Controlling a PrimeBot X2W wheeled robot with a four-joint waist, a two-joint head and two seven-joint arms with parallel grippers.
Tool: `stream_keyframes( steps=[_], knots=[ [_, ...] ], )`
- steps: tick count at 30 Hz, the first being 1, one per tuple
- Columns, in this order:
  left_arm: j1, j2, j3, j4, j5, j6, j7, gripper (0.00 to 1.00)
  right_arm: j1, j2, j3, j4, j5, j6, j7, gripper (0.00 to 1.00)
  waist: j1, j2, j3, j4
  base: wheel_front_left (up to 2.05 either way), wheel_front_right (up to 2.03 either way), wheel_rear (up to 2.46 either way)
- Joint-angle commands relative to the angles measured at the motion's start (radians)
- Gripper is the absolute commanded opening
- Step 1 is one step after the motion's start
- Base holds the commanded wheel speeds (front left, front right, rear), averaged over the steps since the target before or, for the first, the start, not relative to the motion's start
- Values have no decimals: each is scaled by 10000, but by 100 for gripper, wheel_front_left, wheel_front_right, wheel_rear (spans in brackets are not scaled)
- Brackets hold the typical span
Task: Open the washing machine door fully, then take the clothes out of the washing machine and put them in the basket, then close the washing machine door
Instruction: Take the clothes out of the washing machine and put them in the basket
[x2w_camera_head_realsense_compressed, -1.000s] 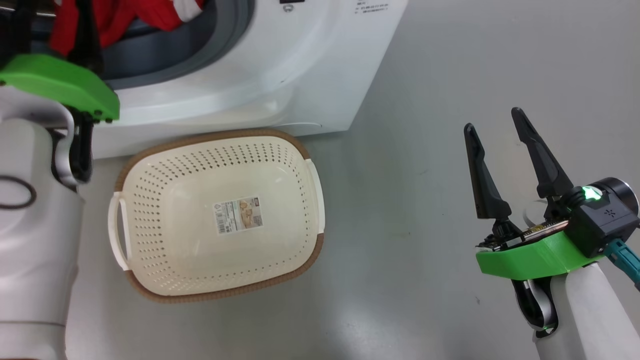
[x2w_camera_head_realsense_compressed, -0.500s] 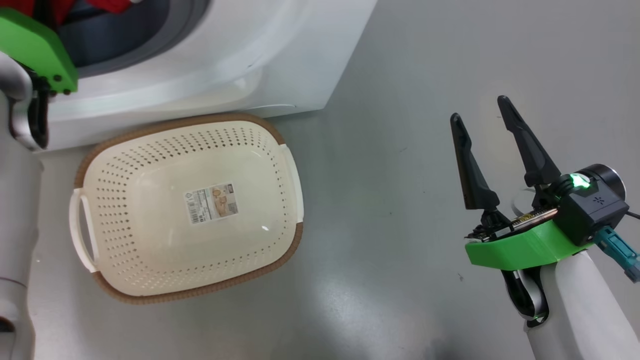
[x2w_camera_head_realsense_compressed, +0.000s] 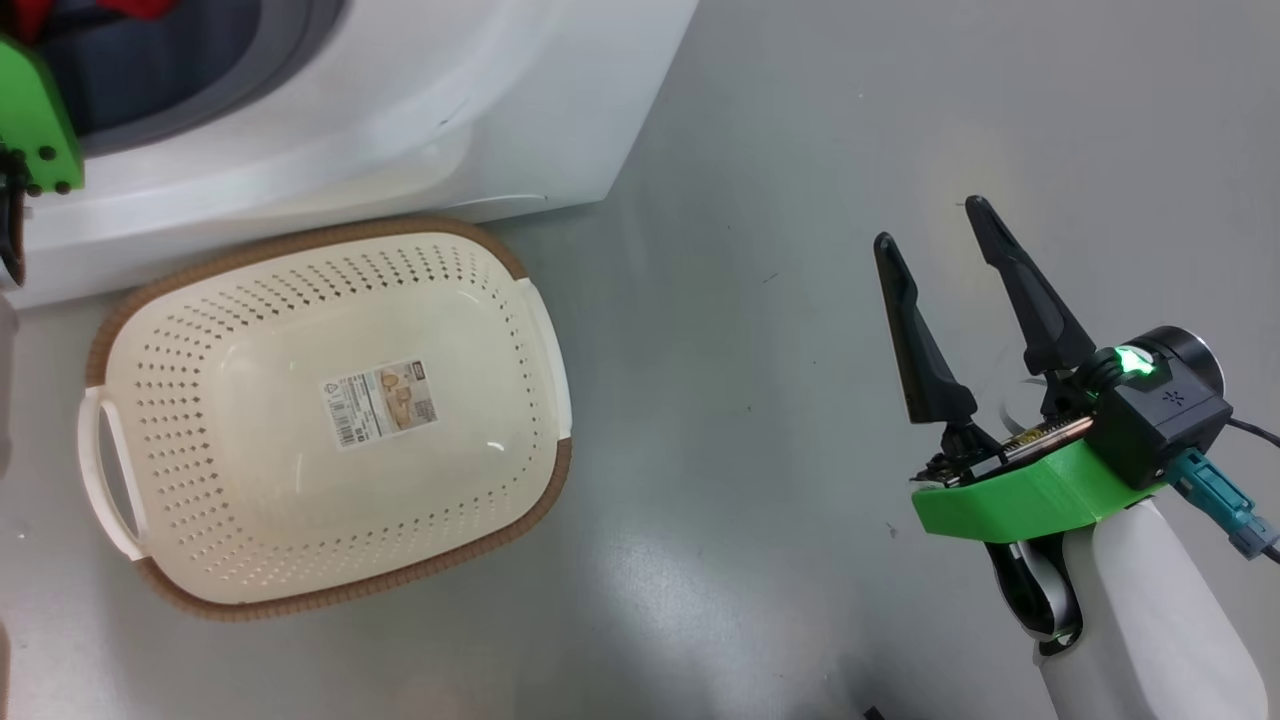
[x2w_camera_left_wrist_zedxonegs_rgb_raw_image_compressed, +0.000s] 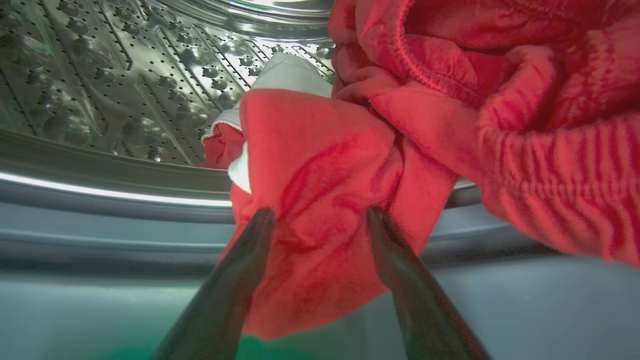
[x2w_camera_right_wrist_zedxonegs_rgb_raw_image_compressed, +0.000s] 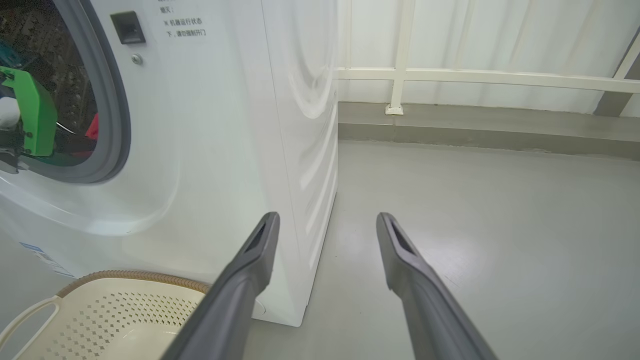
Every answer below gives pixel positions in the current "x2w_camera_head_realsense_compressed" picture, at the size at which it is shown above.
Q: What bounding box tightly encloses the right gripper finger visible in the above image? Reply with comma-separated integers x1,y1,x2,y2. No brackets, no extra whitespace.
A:
873,232,979,426
964,195,1098,379

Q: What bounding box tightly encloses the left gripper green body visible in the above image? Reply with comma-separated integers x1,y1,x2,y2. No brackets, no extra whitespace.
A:
0,35,86,288

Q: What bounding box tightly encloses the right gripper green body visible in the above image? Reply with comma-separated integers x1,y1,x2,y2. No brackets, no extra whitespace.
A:
910,345,1171,546

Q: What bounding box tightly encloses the red garment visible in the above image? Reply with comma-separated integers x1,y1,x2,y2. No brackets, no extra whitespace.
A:
0,0,181,46

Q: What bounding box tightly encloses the white washing machine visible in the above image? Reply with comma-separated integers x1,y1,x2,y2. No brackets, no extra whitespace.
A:
0,0,701,311

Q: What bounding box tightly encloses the cream perforated laundry basket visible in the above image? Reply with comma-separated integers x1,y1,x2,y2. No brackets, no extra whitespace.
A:
78,215,574,623

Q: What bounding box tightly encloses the basket product label sticker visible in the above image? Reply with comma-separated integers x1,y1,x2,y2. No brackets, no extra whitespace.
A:
318,360,439,449

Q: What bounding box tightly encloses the teal right camera connector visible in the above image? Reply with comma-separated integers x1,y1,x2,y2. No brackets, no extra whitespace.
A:
1165,448,1280,561

